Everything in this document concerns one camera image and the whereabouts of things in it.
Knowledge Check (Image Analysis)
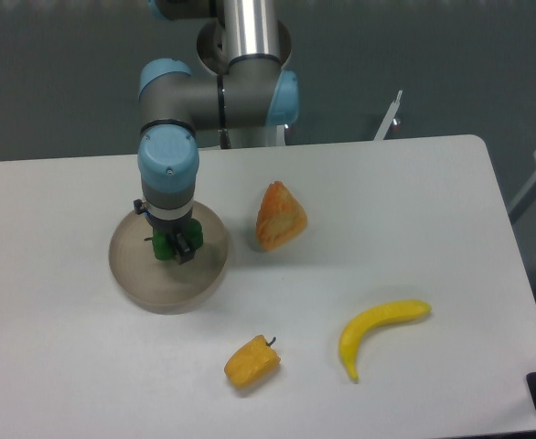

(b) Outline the green toy pepper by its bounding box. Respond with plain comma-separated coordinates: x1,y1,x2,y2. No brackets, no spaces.
145,219,204,264

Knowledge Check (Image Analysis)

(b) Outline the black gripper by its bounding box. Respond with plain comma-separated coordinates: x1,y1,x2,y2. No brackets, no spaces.
133,198,196,264

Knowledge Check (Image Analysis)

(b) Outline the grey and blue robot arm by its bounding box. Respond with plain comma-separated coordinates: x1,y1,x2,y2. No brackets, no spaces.
134,1,299,264

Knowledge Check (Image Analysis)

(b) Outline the orange toy bread slice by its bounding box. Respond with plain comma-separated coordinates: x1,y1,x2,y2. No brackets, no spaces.
255,181,307,252

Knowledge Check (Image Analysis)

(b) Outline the yellow toy pepper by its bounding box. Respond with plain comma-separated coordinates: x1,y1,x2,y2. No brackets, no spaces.
224,335,281,390

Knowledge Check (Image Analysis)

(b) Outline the beige round plate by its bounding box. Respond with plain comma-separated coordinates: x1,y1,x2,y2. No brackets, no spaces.
109,202,230,314

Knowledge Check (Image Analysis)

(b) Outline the yellow toy banana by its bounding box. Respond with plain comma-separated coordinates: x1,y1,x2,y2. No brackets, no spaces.
338,299,433,383

